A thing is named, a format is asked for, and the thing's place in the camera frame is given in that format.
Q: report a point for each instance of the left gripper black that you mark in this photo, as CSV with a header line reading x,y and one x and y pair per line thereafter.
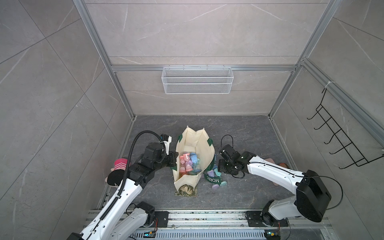
x,y
172,156

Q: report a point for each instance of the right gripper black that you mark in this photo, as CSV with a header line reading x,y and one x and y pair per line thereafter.
x,y
221,167

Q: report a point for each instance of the teal hourglass pile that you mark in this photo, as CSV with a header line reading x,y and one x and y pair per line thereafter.
x,y
218,174

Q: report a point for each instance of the pink hourglass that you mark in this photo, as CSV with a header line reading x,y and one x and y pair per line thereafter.
x,y
182,169

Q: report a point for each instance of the cream canvas tote bag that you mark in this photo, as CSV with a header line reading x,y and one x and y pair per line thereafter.
x,y
199,142

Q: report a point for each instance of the blue hourglass pile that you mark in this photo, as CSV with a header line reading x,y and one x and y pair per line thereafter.
x,y
194,158

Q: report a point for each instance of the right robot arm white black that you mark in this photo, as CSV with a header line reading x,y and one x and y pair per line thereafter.
x,y
310,195

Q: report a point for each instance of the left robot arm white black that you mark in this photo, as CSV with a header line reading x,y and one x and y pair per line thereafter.
x,y
107,224

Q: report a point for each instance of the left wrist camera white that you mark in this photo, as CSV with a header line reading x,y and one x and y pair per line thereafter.
x,y
166,141

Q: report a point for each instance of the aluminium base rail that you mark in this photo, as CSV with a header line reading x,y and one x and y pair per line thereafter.
x,y
227,224

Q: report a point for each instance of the white wire mesh basket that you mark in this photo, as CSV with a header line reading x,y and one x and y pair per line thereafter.
x,y
199,80

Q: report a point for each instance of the black wire hook rack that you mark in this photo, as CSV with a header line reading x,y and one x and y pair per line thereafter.
x,y
339,135

